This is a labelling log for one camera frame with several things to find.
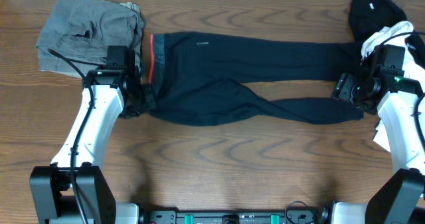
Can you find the black leggings red waistband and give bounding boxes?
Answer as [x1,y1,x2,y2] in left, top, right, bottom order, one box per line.
[149,32,363,126]

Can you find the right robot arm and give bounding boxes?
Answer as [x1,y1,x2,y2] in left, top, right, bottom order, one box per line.
[328,45,424,223]

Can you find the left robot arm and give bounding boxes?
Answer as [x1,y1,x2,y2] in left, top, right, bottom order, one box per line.
[29,46,156,223]

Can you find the white printed t-shirt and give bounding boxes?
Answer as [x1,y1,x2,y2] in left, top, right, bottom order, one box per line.
[361,20,425,154]

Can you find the black t-shirt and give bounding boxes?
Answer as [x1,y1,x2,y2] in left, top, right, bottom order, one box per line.
[347,0,425,68]

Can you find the folded gray pants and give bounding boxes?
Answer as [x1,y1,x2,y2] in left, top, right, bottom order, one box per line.
[35,0,145,74]

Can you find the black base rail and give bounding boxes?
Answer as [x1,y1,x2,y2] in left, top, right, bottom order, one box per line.
[138,201,331,224]

